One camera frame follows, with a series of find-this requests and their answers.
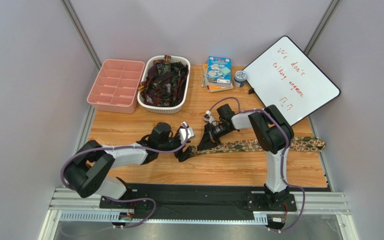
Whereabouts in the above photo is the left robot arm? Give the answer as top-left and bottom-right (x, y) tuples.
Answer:
(60, 122), (195, 200)

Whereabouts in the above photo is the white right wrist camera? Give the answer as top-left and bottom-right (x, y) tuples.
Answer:
(203, 110), (218, 126)

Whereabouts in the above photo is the white perforated basket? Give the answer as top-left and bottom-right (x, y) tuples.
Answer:
(137, 55), (191, 114)

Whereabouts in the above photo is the white dry-erase board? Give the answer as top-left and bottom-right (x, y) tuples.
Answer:
(244, 36), (341, 126)

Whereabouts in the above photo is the patterned paisley necktie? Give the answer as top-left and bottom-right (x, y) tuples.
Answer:
(188, 136), (326, 156)

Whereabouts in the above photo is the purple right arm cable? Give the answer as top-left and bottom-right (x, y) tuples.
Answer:
(206, 96), (306, 233)

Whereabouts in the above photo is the blue packaged book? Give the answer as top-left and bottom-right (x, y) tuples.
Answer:
(204, 55), (232, 87)

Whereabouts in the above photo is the pile of dark ties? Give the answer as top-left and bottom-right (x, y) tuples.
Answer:
(138, 58), (189, 108)

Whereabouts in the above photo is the pink divided tray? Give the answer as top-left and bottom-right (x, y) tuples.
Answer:
(86, 59), (145, 114)

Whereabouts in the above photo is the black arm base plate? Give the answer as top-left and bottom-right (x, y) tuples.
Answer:
(68, 180), (331, 221)

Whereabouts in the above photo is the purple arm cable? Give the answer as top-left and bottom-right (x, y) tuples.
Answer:
(60, 123), (190, 230)
(206, 96), (306, 233)

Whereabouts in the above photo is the aluminium rail frame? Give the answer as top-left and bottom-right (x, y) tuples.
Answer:
(39, 183), (358, 240)

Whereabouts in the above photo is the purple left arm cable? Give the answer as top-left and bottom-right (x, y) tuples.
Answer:
(60, 123), (190, 230)

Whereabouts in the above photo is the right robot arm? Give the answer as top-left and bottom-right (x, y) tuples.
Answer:
(197, 104), (294, 205)

